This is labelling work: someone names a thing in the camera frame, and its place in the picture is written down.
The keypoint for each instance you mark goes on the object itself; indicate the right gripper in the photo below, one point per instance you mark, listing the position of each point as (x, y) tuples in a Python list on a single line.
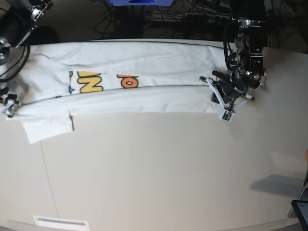
[(4, 92)]

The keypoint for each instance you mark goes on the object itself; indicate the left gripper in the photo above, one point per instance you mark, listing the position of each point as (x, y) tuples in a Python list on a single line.
[(231, 88)]

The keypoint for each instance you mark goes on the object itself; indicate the white printed T-shirt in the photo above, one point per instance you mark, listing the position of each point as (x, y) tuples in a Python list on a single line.
[(85, 78)]

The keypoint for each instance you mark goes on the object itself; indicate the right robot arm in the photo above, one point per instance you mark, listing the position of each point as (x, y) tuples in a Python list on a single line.
[(17, 24)]

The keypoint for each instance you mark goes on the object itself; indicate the black power strip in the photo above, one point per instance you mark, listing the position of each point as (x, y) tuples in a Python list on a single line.
[(206, 18)]

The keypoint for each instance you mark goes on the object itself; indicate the white paper label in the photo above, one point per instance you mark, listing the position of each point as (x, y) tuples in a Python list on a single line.
[(61, 224)]

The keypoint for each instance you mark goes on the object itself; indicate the black tablet device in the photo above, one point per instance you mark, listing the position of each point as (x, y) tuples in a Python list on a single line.
[(301, 209)]

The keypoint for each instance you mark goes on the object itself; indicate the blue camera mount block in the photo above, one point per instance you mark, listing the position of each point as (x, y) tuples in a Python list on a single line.
[(141, 2)]

